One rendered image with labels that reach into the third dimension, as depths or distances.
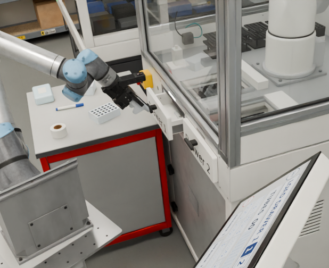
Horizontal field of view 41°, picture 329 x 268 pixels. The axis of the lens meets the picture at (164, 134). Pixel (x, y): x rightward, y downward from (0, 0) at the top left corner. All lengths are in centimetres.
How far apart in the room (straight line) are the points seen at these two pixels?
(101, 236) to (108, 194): 70
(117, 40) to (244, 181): 135
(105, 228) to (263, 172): 56
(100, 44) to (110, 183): 82
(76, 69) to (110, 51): 108
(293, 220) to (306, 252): 103
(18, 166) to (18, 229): 19
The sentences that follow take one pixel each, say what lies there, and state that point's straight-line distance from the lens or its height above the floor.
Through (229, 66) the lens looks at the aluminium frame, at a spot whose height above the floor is 129.
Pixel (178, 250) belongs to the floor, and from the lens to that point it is 244.
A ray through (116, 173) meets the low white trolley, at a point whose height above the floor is 54.
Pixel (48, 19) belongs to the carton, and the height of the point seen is 24.
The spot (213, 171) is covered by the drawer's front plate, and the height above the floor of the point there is 87.
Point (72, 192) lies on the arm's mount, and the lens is 143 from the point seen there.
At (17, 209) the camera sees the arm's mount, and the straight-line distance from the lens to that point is 138.
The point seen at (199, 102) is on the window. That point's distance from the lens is 158.
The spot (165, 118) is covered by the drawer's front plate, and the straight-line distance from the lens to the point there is 173.
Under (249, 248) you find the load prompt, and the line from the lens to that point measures 88.
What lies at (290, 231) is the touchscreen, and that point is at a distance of 89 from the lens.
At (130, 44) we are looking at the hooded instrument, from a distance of 258.
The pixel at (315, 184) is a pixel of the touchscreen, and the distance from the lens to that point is 99.
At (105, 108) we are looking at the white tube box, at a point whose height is 79.
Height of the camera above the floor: 181
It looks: 33 degrees down
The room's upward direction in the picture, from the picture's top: 6 degrees counter-clockwise
